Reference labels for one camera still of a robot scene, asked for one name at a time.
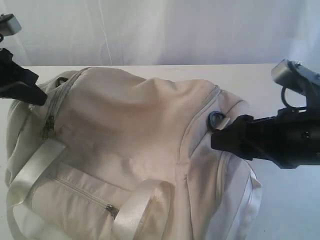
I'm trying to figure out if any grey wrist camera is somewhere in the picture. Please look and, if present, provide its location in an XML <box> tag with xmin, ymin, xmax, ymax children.
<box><xmin>0</xmin><ymin>13</ymin><xmax>22</xmax><ymax>37</ymax></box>
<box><xmin>271</xmin><ymin>59</ymin><xmax>320</xmax><ymax>97</ymax></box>

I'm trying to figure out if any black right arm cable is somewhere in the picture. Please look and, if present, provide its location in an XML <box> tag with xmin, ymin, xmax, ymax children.
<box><xmin>280</xmin><ymin>86</ymin><xmax>308</xmax><ymax>110</ymax></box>

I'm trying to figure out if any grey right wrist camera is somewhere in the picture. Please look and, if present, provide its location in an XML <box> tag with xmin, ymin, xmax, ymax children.
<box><xmin>271</xmin><ymin>59</ymin><xmax>320</xmax><ymax>97</ymax></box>

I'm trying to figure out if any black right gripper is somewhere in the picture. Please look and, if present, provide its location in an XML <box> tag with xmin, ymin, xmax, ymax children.
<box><xmin>211</xmin><ymin>108</ymin><xmax>320</xmax><ymax>169</ymax></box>

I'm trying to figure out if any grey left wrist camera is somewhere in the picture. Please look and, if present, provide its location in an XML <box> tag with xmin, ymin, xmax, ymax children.
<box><xmin>0</xmin><ymin>13</ymin><xmax>22</xmax><ymax>37</ymax></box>

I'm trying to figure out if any cream fabric duffel bag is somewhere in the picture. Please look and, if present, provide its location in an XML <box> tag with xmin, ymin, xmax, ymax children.
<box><xmin>5</xmin><ymin>67</ymin><xmax>262</xmax><ymax>240</ymax></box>

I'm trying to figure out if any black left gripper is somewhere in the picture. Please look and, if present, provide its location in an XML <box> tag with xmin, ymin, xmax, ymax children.
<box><xmin>0</xmin><ymin>48</ymin><xmax>48</xmax><ymax>105</ymax></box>

